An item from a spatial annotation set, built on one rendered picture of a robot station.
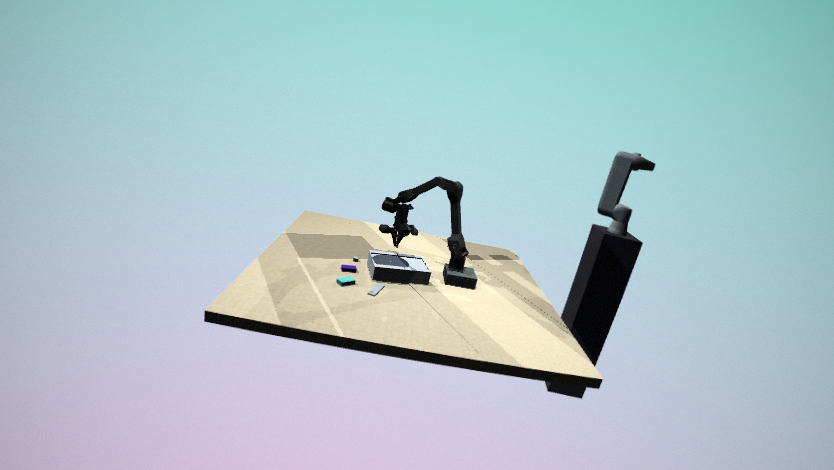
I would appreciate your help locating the teal flat block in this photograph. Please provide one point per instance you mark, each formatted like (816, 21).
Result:
(345, 281)

